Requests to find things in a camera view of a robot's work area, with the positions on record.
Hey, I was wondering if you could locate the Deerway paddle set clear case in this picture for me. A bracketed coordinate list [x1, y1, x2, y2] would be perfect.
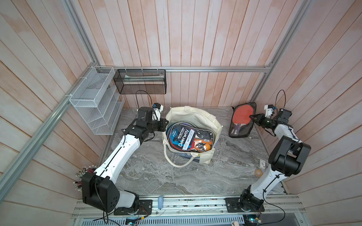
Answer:
[166, 122, 215, 153]

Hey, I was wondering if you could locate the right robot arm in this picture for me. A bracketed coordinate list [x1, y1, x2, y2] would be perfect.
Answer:
[239, 105, 311, 212]

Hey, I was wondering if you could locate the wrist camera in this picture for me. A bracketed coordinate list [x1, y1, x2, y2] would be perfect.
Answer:
[152, 103, 164, 121]
[264, 105, 277, 118]

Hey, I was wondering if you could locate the aluminium front rail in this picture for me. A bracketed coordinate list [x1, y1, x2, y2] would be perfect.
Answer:
[70, 195, 312, 226]

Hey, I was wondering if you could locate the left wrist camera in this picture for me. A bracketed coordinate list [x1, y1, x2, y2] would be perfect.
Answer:
[152, 103, 164, 121]

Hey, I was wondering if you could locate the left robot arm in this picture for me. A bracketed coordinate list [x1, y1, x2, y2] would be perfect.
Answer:
[82, 103, 169, 214]

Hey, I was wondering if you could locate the black mesh wall basket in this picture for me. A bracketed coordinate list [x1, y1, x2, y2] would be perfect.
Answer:
[113, 69, 167, 95]

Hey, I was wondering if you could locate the cream canvas tote bag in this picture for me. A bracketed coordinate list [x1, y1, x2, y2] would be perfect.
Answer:
[162, 106, 223, 168]

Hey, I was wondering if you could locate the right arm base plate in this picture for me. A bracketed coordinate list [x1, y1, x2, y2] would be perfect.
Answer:
[224, 197, 265, 213]

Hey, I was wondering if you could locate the white wire mesh shelf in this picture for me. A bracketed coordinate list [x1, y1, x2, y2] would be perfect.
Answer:
[70, 66, 125, 135]

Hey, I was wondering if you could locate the small white card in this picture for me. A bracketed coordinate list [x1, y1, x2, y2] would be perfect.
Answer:
[259, 159, 266, 169]

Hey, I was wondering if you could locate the orange ping pong ball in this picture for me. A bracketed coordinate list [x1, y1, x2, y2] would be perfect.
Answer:
[255, 169, 263, 178]

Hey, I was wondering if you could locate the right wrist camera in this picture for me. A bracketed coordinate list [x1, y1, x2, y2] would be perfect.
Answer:
[264, 105, 277, 118]

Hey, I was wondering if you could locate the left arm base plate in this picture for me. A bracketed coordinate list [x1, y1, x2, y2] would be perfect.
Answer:
[114, 200, 153, 216]

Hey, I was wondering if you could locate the red paddle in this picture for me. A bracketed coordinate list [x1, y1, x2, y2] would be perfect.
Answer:
[229, 102, 256, 138]

